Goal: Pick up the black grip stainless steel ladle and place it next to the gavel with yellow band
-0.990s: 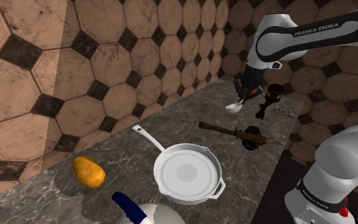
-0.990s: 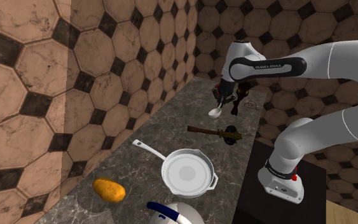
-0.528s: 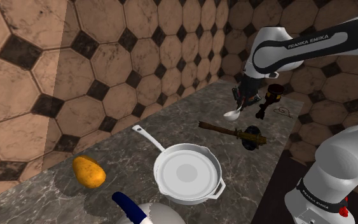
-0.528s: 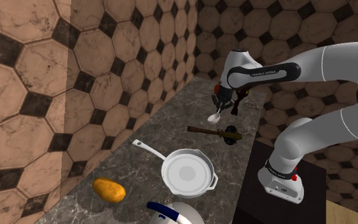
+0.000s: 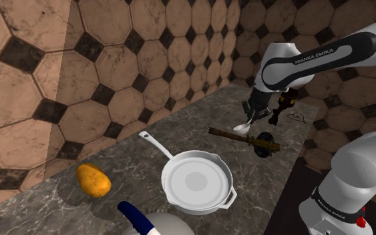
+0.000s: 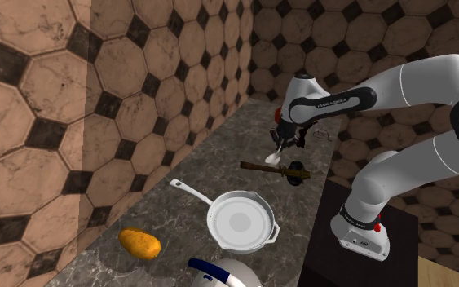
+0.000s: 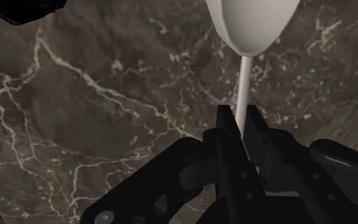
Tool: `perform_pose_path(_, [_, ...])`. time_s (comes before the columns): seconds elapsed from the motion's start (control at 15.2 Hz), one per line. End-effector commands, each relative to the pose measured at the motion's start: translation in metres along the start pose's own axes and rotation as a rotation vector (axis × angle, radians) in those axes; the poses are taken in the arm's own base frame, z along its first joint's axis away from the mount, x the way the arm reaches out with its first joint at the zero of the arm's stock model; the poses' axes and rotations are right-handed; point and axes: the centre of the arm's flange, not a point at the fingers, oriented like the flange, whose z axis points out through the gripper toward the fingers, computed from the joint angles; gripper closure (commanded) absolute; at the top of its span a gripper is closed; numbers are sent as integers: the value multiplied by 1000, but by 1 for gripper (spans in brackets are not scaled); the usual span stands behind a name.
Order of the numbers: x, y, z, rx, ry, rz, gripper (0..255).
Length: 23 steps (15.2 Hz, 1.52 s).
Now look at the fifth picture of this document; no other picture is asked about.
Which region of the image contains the yellow brown potato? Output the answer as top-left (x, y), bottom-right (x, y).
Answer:
top-left (75, 162), bottom-right (113, 199)

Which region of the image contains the dark red and gold tool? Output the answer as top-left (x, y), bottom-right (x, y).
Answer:
top-left (268, 88), bottom-right (300, 126)

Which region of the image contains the white round vessel blue handle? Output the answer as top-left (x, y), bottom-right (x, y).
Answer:
top-left (117, 200), bottom-right (196, 235)

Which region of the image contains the white frying pan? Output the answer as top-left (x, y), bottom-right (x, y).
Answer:
top-left (138, 130), bottom-right (238, 216)

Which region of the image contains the thin black wire loop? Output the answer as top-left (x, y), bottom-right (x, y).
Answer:
top-left (286, 111), bottom-right (309, 126)

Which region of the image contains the white spoon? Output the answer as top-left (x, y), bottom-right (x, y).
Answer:
top-left (232, 118), bottom-right (254, 136)

